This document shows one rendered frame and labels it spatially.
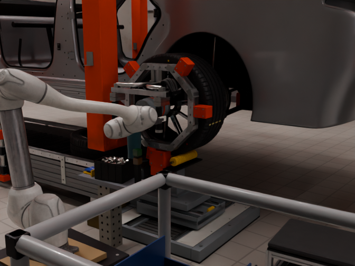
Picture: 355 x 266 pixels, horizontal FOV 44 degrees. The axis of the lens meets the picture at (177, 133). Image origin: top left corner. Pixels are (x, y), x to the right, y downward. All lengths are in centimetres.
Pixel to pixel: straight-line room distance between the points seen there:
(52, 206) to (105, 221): 80
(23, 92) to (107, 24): 117
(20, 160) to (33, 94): 35
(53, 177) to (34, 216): 160
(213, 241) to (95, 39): 147
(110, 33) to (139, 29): 329
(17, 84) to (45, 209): 55
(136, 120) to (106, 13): 106
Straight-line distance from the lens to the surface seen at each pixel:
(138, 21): 626
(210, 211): 294
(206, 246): 268
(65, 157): 345
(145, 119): 208
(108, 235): 280
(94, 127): 303
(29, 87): 193
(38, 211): 202
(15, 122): 210
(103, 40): 293
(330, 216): 81
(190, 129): 264
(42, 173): 371
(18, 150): 212
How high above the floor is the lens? 129
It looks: 13 degrees down
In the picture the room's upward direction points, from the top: straight up
